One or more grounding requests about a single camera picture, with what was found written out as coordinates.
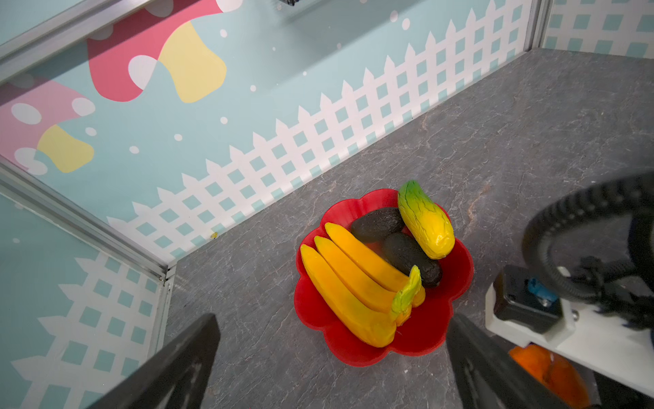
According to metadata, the yellow green fake corn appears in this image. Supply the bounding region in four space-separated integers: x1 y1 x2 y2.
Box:
398 181 456 260

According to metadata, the dark fake avocado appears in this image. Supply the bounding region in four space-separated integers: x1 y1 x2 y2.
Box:
381 233 442 288
350 207 405 244

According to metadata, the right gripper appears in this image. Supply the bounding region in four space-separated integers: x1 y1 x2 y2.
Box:
446 301 653 408

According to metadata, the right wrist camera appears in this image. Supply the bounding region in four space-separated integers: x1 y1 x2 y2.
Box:
485 265 576 349

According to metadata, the red flower-shaped fruit bowl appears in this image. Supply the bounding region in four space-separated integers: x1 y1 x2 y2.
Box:
294 188 474 367

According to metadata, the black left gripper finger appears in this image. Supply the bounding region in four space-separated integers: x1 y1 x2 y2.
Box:
91 314 221 408

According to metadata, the black corrugated cable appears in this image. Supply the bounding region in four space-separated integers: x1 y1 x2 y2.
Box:
520 170 654 303

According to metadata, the orange fake tangerine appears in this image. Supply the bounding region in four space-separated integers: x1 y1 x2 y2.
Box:
509 344 591 408

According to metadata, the yellow fake banana bunch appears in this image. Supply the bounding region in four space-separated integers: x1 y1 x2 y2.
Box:
300 223 426 348

